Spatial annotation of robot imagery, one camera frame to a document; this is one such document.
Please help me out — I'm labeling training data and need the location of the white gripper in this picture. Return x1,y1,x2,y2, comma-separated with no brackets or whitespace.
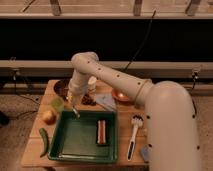
67,72,89,106

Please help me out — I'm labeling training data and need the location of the dark purple bowl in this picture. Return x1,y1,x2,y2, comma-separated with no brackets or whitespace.
54,79,69,98

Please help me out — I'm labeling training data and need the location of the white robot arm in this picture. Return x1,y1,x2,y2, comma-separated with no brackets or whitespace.
68,52,202,171

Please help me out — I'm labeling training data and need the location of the apple toy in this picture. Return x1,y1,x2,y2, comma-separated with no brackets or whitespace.
42,110,56,124

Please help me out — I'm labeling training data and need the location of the green plastic cup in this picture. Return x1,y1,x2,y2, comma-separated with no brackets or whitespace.
51,97,64,113

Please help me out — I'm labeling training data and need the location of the orange bowl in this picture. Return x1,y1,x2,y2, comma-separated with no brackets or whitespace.
111,89,130,102

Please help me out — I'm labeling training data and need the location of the black cable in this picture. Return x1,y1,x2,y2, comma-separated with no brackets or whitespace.
119,10,157,75

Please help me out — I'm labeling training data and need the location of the wooden table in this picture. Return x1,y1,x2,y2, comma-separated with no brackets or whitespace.
21,80,147,168

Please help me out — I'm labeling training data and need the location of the blue sponge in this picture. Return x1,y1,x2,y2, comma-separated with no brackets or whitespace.
140,147,149,162

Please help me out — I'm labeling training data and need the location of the pine cone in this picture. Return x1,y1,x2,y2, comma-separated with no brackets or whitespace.
82,94,96,106

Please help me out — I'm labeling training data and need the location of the white jar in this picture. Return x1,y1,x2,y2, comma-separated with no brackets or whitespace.
88,76,97,91

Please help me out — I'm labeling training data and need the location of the green plastic tray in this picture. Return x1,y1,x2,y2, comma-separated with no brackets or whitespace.
48,110,118,163

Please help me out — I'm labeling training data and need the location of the light blue cloth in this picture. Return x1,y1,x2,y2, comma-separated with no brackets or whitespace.
95,93,117,112

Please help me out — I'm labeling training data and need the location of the metal fork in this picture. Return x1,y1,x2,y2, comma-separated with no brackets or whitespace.
72,106,80,118

